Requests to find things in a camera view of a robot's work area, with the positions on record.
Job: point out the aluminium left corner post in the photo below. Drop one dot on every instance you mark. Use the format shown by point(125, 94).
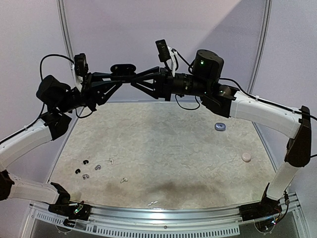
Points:
point(64, 28)

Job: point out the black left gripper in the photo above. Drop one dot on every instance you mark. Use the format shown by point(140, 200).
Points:
point(91, 92)

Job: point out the aluminium front rail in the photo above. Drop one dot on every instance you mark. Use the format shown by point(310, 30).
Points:
point(212, 216)

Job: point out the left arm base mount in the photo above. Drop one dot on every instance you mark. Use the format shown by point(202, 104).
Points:
point(73, 211)

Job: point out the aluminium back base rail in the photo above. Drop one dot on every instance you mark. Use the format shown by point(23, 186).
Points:
point(154, 101)

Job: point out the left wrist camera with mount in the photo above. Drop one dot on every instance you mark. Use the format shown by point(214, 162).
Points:
point(79, 70)

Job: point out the blue-grey oval charging case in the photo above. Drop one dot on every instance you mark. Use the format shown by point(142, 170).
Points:
point(220, 126)

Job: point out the black earbud charging case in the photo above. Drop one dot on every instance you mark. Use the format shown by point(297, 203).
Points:
point(123, 72)

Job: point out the purple silver earbud lower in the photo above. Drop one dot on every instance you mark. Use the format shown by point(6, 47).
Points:
point(85, 176)

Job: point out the pink round charging case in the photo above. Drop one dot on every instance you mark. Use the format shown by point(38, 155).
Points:
point(246, 157)

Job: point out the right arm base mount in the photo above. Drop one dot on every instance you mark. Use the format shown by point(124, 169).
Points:
point(266, 207)

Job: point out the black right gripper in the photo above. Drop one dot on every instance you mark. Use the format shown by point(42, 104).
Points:
point(163, 83)

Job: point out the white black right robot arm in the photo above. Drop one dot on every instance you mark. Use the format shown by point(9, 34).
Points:
point(233, 102)

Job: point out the aluminium corner post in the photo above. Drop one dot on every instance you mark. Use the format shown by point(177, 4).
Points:
point(64, 28)
point(261, 44)

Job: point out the perforated white front panel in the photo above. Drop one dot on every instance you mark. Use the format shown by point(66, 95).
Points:
point(54, 226)

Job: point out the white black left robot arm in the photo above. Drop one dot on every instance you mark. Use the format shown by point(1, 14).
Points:
point(60, 99)

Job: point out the aluminium right corner post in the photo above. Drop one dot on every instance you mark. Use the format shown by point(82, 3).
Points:
point(261, 44)

